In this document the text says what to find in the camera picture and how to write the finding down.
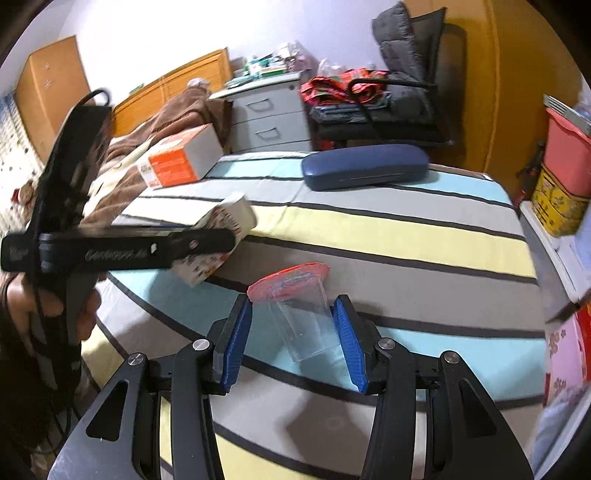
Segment clear plastic storage box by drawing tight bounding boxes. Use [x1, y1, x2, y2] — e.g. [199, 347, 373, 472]
[519, 203, 591, 315]

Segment clear plastic cup red lid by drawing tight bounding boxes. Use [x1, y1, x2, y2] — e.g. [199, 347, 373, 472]
[247, 262, 334, 362]

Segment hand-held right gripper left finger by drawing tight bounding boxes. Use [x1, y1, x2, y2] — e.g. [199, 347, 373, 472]
[48, 293, 254, 480]

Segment red patterned bags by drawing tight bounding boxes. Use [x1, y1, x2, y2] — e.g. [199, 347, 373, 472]
[299, 67, 391, 110]

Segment grey quilted cushion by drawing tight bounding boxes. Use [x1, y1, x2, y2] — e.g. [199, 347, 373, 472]
[372, 1, 445, 134]

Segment wooden wardrobe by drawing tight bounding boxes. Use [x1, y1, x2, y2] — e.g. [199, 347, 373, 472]
[443, 0, 583, 195]

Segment red gift box gold print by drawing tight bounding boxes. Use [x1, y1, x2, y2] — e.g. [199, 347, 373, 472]
[545, 308, 591, 408]

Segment wooden bed headboard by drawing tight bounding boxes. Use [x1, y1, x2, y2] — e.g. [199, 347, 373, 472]
[113, 47, 232, 137]

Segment black office chair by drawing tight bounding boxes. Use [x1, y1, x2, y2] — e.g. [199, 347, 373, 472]
[314, 7, 468, 151]

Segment blue glasses case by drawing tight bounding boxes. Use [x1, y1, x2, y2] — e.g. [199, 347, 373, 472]
[301, 144, 431, 192]

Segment brown blanket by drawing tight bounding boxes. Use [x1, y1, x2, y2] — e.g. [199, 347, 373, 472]
[85, 88, 232, 219]

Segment grey drawer cabinet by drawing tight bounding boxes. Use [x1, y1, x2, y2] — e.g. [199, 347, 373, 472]
[208, 71, 315, 156]

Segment orange and white box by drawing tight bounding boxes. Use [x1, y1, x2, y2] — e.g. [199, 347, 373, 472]
[139, 123, 226, 189]

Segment grey flat lid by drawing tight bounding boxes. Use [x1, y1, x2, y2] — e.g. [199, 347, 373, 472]
[544, 93, 591, 131]

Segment wooden side cabinet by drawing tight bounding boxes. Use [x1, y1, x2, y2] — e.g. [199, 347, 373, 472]
[14, 36, 91, 163]

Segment striped tablecloth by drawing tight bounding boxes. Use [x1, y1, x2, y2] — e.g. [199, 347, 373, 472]
[78, 150, 549, 480]

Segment clutter of small packets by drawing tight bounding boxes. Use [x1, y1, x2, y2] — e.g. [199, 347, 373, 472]
[226, 41, 315, 86]

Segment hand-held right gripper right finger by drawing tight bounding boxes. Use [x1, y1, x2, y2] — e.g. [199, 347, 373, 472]
[333, 295, 533, 480]

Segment pink plastic bin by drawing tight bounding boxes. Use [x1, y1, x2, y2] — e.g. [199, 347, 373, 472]
[545, 107, 591, 200]

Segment person's left hand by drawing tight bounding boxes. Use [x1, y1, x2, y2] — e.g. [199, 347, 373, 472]
[4, 276, 102, 343]

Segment black long tool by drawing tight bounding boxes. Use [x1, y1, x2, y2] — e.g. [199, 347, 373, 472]
[516, 141, 548, 206]

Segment yellow patterned box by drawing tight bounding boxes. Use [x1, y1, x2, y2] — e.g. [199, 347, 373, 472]
[531, 164, 591, 237]

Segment white printed carton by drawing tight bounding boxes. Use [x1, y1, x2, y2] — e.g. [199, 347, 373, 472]
[173, 193, 258, 289]

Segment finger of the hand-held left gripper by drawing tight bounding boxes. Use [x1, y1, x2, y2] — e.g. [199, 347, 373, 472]
[39, 217, 237, 274]

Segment white patterned bedsheet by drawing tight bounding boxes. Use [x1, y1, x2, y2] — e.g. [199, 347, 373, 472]
[0, 92, 48, 219]

